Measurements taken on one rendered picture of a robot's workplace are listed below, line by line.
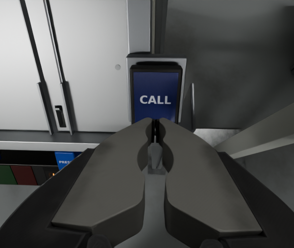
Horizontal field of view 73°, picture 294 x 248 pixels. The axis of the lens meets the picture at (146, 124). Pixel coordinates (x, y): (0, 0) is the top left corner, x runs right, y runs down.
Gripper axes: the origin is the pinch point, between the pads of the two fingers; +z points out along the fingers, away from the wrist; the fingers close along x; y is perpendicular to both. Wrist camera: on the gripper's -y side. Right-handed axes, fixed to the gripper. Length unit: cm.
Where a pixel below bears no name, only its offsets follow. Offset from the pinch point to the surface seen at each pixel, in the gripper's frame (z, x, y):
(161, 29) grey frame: 73, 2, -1
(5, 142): 6.0, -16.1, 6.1
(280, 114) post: 27.3, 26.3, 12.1
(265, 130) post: 30.5, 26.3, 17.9
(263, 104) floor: 83, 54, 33
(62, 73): 8.2, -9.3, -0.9
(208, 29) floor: 114, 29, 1
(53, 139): 6.5, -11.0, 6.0
